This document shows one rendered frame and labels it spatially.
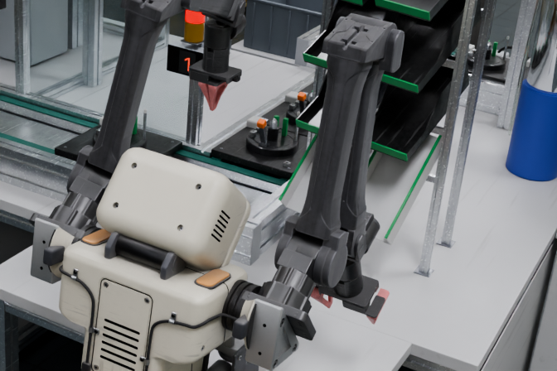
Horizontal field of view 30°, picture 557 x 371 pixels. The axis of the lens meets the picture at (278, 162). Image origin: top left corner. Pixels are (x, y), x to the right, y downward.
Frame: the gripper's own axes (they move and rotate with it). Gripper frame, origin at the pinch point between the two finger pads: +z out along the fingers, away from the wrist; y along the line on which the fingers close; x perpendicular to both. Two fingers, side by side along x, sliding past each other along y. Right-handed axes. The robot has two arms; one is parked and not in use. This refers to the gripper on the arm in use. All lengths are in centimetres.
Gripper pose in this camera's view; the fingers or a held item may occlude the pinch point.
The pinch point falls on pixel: (213, 106)
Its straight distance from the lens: 232.2
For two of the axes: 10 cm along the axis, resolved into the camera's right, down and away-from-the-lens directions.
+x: -4.5, 3.7, -8.1
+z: -0.8, 8.9, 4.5
